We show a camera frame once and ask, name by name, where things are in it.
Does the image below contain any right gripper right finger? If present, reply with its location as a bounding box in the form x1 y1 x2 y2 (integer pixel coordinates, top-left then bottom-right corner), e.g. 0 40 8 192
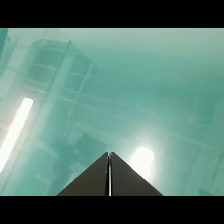
110 151 164 197

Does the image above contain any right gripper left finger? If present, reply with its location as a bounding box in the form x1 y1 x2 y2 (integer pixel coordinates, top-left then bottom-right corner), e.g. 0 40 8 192
57 151 110 197

